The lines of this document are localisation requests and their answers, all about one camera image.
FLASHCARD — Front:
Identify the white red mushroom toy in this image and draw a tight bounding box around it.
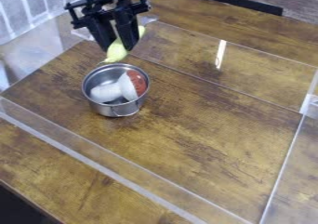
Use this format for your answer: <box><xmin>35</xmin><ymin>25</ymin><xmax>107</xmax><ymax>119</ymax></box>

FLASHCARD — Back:
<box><xmin>90</xmin><ymin>70</ymin><xmax>149</xmax><ymax>103</ymax></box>

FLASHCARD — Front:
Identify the clear acrylic enclosure wall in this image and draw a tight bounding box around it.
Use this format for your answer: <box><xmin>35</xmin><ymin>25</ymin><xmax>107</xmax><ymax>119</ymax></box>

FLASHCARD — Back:
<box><xmin>0</xmin><ymin>97</ymin><xmax>253</xmax><ymax>224</ymax></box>

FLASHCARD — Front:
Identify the green handled metal spoon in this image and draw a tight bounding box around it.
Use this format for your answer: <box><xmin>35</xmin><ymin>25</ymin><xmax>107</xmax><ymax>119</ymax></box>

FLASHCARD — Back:
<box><xmin>103</xmin><ymin>15</ymin><xmax>159</xmax><ymax>63</ymax></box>

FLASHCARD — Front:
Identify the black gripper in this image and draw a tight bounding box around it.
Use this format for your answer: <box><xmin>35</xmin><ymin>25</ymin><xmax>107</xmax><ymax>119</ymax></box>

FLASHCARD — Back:
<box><xmin>64</xmin><ymin>0</ymin><xmax>150</xmax><ymax>51</ymax></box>

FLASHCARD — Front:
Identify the small silver metal pot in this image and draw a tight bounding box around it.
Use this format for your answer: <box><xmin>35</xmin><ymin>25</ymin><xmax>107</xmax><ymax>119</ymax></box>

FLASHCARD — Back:
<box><xmin>82</xmin><ymin>63</ymin><xmax>150</xmax><ymax>117</ymax></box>

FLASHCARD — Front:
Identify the clear acrylic bracket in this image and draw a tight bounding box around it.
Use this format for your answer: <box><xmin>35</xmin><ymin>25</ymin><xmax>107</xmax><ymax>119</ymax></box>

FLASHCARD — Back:
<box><xmin>71</xmin><ymin>7</ymin><xmax>95</xmax><ymax>41</ymax></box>

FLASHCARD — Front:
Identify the black strip on table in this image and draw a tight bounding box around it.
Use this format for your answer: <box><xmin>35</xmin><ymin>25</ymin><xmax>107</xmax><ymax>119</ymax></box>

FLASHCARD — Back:
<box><xmin>213</xmin><ymin>0</ymin><xmax>284</xmax><ymax>16</ymax></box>

